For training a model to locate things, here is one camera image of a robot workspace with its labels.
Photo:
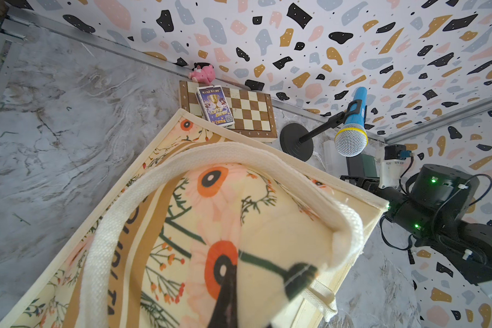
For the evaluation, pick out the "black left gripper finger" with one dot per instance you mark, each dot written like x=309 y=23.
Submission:
x=225 y=312

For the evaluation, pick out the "wooden chess board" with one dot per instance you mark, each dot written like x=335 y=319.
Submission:
x=252 y=111

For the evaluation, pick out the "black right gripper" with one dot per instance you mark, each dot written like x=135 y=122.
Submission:
x=400 y=209

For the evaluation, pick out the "blue toy microphone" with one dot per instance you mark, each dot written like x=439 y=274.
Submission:
x=352 y=138

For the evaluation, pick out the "cream floral canvas tote bag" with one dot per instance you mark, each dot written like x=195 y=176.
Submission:
x=198 y=196

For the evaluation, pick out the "black microphone stand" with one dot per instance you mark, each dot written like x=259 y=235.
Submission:
x=296 y=140

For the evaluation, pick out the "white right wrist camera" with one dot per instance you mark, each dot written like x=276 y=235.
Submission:
x=392 y=165

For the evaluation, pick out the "purple card box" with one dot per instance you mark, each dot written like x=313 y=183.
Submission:
x=214 y=106

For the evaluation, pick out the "small pink pig toy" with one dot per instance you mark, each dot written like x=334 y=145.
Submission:
x=203 y=73

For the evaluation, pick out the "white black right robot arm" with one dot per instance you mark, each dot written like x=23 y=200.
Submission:
x=430 y=208

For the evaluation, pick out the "dark green pencil case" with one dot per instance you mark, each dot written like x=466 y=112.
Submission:
x=362 y=165

